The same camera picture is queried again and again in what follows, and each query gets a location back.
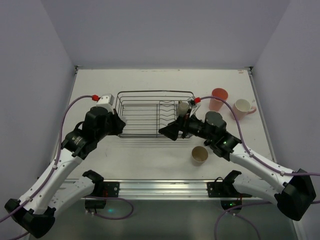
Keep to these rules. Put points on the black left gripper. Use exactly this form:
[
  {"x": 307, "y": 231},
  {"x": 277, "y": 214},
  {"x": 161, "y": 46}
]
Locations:
[{"x": 116, "y": 124}]

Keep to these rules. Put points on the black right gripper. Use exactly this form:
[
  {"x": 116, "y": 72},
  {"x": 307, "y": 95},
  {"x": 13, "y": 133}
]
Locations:
[{"x": 182, "y": 127}]

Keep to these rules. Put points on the grey beige small mug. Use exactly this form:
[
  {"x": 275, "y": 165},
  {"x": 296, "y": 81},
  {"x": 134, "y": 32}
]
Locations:
[{"x": 182, "y": 108}]

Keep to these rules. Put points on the beige tall cup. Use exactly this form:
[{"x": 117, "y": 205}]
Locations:
[{"x": 199, "y": 155}]

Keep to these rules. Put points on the salmon pink plastic cup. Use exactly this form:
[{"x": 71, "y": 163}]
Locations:
[{"x": 218, "y": 94}]

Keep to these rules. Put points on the pink faceted mug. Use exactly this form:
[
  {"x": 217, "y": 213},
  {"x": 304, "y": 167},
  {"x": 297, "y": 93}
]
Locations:
[{"x": 242, "y": 108}]

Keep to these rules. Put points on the black mug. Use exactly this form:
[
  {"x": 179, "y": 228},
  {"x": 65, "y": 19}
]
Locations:
[{"x": 207, "y": 142}]

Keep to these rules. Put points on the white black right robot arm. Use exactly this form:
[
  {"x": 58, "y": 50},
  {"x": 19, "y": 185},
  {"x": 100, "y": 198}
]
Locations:
[{"x": 292, "y": 192}]

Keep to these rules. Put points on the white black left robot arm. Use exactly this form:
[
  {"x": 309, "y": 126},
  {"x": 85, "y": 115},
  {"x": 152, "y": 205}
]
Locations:
[{"x": 37, "y": 209}]

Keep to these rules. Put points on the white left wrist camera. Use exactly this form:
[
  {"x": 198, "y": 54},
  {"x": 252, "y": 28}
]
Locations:
[{"x": 106, "y": 101}]

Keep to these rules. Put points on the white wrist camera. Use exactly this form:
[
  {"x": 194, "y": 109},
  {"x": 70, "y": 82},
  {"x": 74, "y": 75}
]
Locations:
[
  {"x": 194, "y": 104},
  {"x": 106, "y": 101}
]

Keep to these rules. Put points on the grey wire dish rack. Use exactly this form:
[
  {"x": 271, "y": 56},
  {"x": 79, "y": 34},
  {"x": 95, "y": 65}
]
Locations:
[{"x": 147, "y": 111}]

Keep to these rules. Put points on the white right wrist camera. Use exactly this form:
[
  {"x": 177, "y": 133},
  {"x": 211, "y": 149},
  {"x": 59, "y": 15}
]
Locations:
[{"x": 194, "y": 104}]

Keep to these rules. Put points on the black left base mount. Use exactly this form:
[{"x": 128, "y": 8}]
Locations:
[{"x": 103, "y": 189}]

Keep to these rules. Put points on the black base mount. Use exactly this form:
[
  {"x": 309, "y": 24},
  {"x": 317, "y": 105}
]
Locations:
[
  {"x": 224, "y": 190},
  {"x": 103, "y": 189}
]

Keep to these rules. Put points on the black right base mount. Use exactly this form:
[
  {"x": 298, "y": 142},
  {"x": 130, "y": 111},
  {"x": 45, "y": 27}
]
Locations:
[{"x": 224, "y": 190}]

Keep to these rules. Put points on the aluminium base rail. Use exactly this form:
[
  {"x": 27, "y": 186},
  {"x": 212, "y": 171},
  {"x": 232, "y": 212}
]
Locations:
[{"x": 165, "y": 190}]

